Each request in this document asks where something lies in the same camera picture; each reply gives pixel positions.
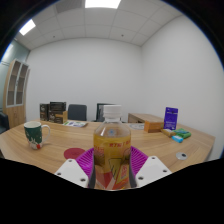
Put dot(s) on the small blue pack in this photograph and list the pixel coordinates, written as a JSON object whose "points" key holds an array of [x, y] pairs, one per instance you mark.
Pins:
{"points": [[177, 139]]}

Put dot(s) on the wooden glass-door shelf cabinet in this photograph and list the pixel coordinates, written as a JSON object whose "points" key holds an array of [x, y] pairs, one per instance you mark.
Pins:
{"points": [[15, 115]]}

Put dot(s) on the small square ceiling light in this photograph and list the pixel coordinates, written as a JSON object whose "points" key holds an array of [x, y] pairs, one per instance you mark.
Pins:
{"points": [[27, 27]]}

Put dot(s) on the small tan box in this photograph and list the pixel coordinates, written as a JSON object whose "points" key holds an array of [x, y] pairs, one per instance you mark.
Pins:
{"points": [[167, 132]]}

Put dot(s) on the green and white mug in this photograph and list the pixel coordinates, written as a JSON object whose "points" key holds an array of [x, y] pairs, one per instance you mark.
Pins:
{"points": [[33, 135]]}

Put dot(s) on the wooden side desk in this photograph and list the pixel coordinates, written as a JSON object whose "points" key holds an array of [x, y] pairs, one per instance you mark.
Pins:
{"points": [[143, 117]]}

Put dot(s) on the tall purple box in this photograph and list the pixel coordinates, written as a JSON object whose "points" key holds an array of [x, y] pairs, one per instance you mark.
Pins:
{"points": [[170, 118]]}

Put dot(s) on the small dark brown box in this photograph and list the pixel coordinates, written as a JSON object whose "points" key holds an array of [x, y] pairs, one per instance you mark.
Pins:
{"points": [[44, 112]]}

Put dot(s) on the round white plate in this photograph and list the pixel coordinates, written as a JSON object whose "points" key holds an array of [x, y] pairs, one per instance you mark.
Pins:
{"points": [[136, 126]]}

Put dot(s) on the flat round red coaster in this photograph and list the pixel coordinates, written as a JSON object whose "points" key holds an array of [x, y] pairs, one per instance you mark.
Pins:
{"points": [[73, 153]]}

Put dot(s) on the dark grey office chair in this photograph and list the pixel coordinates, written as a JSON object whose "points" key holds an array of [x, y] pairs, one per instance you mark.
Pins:
{"points": [[77, 112]]}

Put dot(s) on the large square ceiling light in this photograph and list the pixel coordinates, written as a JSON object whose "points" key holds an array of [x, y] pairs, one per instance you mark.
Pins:
{"points": [[102, 3]]}

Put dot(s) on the orange-brown cardboard box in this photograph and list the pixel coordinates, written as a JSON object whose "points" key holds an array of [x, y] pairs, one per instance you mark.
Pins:
{"points": [[153, 126]]}

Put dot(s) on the yellow drink bottle white cap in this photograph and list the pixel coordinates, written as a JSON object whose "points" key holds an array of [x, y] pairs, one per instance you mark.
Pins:
{"points": [[111, 150]]}

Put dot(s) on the black mesh office chair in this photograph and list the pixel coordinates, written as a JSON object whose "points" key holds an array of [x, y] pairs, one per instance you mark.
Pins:
{"points": [[99, 111]]}

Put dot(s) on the ceiling air vent grille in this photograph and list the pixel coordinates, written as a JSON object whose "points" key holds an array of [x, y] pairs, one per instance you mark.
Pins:
{"points": [[69, 5]]}

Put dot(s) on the white printed leaflet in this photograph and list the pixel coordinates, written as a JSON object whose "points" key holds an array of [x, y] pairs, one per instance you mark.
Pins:
{"points": [[75, 124]]}

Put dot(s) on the green flat box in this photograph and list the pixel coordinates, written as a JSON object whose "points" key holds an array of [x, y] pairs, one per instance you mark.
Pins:
{"points": [[182, 133]]}

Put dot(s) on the small round silver disc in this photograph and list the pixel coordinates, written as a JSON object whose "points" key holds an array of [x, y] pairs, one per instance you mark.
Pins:
{"points": [[181, 156]]}

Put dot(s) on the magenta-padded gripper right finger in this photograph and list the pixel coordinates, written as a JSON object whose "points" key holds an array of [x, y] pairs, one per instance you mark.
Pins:
{"points": [[151, 170]]}

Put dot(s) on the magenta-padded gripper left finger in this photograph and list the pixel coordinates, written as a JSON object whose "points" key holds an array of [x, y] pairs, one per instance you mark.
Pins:
{"points": [[71, 171]]}

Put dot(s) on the large dark brown box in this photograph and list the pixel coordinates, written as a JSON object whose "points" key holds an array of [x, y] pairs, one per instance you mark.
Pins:
{"points": [[58, 113]]}

